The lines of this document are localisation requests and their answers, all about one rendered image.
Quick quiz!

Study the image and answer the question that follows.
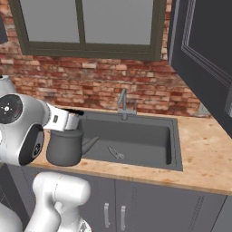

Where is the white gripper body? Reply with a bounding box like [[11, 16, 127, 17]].
[[63, 110, 84, 133]]

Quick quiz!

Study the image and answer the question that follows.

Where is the dark grey kettle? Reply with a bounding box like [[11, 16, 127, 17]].
[[45, 128, 100, 168]]

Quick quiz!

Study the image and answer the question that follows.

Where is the dark grey sink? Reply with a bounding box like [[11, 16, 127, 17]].
[[77, 111, 184, 172]]

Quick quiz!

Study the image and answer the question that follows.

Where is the small grey tool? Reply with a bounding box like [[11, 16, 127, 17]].
[[106, 145, 126, 160]]

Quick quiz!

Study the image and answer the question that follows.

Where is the grey tap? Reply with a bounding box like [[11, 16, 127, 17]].
[[116, 88, 138, 121]]

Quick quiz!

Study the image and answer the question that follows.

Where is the narrow dark grey cupboard door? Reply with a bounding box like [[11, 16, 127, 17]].
[[78, 176, 117, 232]]

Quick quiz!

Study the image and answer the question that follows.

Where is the dark grey cupboard front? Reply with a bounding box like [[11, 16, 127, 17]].
[[0, 163, 43, 219]]

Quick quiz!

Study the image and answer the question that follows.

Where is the wide dark grey cupboard door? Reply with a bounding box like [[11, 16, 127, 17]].
[[114, 179, 228, 232]]

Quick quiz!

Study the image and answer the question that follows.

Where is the dark grey cupboard panel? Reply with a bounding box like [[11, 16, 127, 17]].
[[210, 195, 232, 232]]

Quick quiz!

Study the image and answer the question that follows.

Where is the window with dark frame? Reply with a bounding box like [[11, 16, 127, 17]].
[[8, 0, 168, 62]]

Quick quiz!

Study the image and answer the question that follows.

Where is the grey cupboard door handle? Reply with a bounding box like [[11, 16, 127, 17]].
[[103, 202, 111, 229], [120, 205, 127, 232]]

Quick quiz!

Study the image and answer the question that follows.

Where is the grey wall socket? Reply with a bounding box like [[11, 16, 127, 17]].
[[198, 102, 211, 118]]

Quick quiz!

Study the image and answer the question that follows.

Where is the dark grey wall cabinet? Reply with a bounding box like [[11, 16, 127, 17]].
[[167, 0, 232, 140]]

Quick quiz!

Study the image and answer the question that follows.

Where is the dark grey wall cabinet door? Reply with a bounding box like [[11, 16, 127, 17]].
[[179, 0, 232, 139]]

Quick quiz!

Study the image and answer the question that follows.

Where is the grey wall cabinet handle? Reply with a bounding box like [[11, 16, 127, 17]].
[[224, 86, 232, 118]]

